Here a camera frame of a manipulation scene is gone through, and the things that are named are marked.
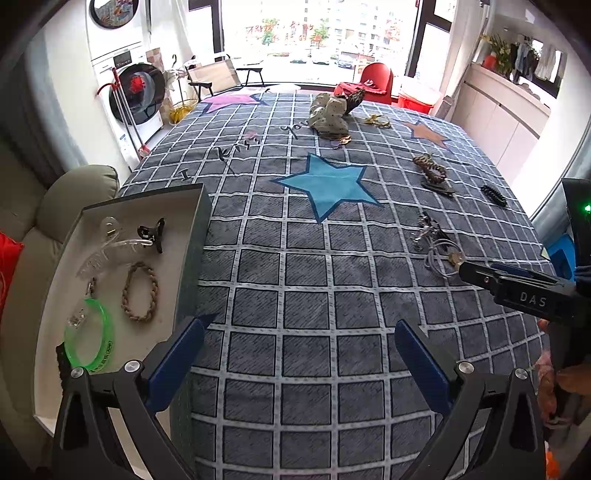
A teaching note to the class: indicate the hanging clothes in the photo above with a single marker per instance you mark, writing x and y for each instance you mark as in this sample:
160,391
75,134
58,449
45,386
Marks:
540,60

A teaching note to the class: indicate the green bangle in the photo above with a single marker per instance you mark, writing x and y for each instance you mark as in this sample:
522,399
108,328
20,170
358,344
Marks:
108,330

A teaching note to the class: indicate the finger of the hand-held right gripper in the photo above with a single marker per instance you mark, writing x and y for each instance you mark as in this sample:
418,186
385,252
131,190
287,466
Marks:
478,274
521,272

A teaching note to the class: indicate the gold hair accessory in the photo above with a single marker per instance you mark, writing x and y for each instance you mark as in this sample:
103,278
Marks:
378,121

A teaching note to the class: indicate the black folding chair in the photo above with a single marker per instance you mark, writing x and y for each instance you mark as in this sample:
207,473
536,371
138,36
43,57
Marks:
251,74

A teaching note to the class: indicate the polka dot scrunchie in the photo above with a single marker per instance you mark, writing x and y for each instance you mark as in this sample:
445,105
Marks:
328,115

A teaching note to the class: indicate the blue stool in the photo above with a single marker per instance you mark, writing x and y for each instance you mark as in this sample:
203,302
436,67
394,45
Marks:
561,258

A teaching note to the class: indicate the small black claw clip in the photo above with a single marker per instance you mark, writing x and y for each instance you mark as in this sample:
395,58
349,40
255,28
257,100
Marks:
157,237

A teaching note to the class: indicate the clear claw clip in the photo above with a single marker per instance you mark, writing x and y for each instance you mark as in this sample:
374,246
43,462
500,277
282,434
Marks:
106,254

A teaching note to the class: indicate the flower bouquet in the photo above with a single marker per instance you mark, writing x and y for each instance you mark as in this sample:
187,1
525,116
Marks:
498,46

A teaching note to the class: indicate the white washing machine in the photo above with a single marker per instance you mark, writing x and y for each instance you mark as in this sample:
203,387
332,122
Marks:
138,92

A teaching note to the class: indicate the beige folding chair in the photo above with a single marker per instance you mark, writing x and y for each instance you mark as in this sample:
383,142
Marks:
214,76

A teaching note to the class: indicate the grey storage box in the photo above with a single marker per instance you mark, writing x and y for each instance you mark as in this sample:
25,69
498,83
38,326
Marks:
120,207

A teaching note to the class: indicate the white curtain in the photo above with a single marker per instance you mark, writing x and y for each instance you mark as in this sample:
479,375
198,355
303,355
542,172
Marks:
173,27

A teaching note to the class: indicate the beige sofa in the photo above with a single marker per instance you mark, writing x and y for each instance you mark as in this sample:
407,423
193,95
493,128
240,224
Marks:
37,217

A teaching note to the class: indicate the thin black hair pin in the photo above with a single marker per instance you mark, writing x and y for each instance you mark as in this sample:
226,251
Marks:
444,236

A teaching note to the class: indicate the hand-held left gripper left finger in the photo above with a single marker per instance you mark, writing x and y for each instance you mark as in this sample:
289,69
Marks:
178,364

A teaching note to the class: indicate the small brown hair clip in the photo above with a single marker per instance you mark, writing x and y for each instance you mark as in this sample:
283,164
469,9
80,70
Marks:
340,141

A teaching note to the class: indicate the red cloth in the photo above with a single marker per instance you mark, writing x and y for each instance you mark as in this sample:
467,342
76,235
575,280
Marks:
346,88

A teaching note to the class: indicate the white dryer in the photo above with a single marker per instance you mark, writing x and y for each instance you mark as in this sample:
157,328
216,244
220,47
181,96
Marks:
117,32

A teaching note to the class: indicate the dark flat hair clip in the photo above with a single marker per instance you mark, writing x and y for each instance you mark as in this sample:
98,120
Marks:
441,188

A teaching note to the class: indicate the red bucket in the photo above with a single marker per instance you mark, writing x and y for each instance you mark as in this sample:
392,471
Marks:
418,101

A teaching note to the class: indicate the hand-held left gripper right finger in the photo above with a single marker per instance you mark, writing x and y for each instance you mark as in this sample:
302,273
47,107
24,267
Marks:
422,369

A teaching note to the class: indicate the large window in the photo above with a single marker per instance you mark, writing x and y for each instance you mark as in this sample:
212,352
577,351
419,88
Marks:
323,32

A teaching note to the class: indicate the red mop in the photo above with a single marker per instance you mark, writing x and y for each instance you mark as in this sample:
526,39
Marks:
122,106

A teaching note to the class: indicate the checked tablecloth with stars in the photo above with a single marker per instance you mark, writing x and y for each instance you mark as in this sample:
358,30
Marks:
295,314

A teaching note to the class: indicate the red vase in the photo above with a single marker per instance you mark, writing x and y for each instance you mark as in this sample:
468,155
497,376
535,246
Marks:
490,61

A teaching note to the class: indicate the person's right hand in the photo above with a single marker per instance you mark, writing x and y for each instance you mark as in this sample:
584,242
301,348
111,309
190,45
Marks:
575,381

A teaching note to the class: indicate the red chair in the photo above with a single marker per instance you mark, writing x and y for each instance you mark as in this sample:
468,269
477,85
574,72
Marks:
376,76

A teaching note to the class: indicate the red cushion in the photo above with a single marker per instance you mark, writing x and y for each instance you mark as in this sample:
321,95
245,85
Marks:
8,272

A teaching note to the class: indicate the beige cabinet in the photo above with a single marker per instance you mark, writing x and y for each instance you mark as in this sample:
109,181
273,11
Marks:
498,115

